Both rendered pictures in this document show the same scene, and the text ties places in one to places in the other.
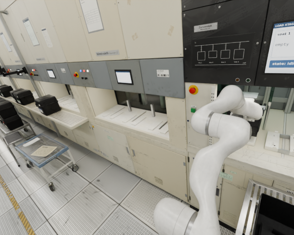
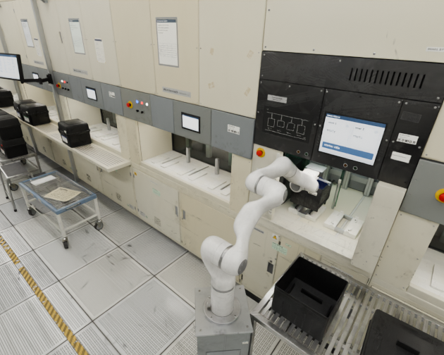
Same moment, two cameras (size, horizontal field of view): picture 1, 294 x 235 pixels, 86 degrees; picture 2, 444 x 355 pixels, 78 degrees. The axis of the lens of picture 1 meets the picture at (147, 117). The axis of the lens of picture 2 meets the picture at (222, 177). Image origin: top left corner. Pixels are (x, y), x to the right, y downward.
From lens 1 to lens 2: 0.70 m
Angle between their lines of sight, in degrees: 3
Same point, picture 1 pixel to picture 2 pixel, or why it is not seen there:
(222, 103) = (271, 170)
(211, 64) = (278, 132)
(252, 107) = (306, 179)
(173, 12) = (251, 77)
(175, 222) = (216, 248)
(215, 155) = (255, 207)
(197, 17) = (271, 88)
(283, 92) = not seen: hidden behind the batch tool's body
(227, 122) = (269, 184)
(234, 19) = (299, 100)
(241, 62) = (302, 137)
